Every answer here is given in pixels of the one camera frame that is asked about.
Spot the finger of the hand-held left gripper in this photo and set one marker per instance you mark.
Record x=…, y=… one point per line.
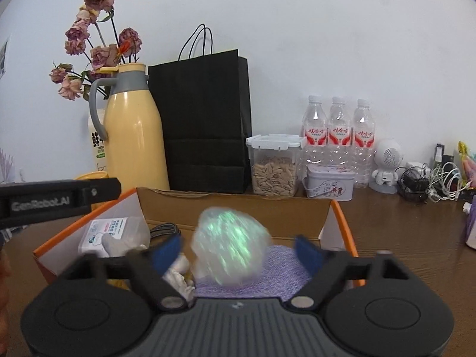
x=100, y=193

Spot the iridescent clear ball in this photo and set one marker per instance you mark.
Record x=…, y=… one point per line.
x=230, y=245

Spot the purple woven cloth pouch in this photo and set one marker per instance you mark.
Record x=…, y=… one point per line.
x=282, y=271

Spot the orange cardboard box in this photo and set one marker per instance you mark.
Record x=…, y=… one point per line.
x=238, y=200

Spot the grey wall sticker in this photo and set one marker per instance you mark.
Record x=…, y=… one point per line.
x=3, y=59

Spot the clear container of seeds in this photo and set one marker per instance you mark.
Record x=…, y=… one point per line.
x=273, y=178

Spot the white milk carton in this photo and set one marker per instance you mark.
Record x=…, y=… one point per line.
x=97, y=145

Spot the dried pink flower bouquet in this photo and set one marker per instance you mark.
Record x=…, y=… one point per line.
x=100, y=55

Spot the yellow thermos jug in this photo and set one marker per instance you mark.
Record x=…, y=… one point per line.
x=134, y=137

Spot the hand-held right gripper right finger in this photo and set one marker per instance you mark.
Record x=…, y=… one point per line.
x=308, y=255

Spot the white robot-shaped speaker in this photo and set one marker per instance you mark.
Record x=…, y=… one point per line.
x=388, y=156

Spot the clear cotton swab container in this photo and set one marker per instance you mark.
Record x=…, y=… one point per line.
x=119, y=230

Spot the colourful snack packets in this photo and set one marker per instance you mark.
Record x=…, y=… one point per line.
x=466, y=163

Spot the black paper bag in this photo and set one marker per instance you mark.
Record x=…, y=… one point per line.
x=200, y=119

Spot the grey metal tin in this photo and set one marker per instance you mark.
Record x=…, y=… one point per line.
x=329, y=186

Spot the purple tissue pack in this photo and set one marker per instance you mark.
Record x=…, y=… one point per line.
x=471, y=227

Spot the purple feathery decoration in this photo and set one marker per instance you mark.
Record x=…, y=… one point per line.
x=6, y=165

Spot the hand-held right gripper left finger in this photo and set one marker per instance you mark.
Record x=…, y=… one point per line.
x=167, y=253

